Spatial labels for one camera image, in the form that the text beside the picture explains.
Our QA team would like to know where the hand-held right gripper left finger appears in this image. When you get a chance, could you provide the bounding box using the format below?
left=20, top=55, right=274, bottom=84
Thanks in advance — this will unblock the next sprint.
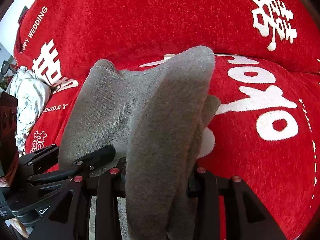
left=32, top=157, right=128, bottom=240

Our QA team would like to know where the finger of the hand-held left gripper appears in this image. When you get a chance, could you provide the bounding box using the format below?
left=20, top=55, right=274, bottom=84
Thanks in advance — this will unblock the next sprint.
left=27, top=144, right=116, bottom=183
left=19, top=144, right=60, bottom=175

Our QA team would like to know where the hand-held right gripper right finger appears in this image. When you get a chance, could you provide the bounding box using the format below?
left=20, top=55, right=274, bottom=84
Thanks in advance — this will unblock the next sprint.
left=187, top=164, right=288, bottom=240

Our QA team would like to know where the grey knit garment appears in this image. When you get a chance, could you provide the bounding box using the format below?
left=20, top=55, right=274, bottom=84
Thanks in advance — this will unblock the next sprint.
left=59, top=45, right=222, bottom=240

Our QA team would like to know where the white floral cloth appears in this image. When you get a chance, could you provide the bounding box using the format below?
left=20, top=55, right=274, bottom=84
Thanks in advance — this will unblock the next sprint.
left=10, top=66, right=52, bottom=153

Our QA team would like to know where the red printed blanket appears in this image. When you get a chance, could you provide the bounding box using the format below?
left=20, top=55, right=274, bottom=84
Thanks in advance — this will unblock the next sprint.
left=12, top=0, right=320, bottom=240

